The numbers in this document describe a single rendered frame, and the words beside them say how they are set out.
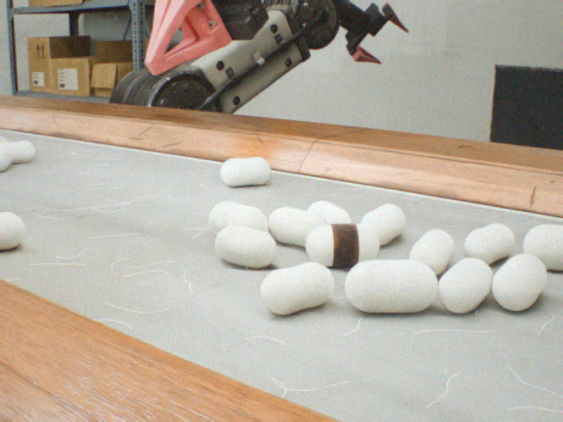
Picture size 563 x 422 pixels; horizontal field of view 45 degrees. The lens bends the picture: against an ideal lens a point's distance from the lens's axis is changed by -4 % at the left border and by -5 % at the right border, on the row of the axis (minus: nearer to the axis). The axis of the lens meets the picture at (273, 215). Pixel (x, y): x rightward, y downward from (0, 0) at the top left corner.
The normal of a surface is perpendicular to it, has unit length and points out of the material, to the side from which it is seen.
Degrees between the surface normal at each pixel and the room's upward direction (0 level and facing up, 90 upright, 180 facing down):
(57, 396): 0
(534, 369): 0
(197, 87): 89
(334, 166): 45
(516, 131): 86
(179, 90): 89
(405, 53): 90
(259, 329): 0
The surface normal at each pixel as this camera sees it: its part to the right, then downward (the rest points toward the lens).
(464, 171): -0.44, -0.55
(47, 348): 0.00, -0.97
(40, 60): -0.60, 0.21
